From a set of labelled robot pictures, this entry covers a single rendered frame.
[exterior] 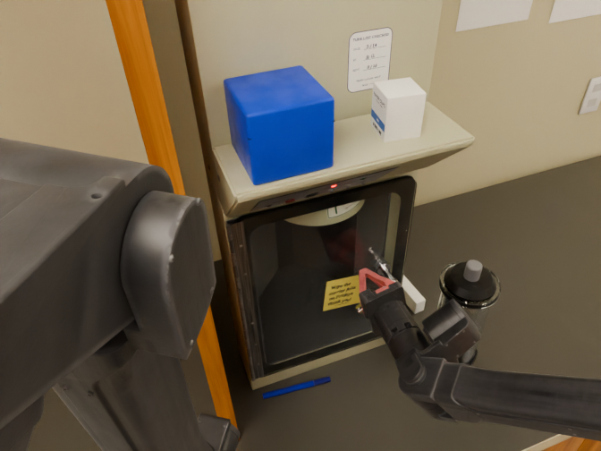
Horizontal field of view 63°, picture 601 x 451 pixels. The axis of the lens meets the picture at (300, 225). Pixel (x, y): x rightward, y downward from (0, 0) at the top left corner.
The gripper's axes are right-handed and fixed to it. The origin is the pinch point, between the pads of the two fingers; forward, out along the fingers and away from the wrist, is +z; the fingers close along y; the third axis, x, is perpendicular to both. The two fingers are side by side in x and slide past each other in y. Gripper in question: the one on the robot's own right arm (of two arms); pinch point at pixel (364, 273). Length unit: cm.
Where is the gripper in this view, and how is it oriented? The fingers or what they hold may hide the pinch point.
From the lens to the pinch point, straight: 87.6
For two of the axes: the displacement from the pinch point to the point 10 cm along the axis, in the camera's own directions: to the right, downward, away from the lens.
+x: -9.1, 4.1, -0.6
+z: -3.3, -6.3, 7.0
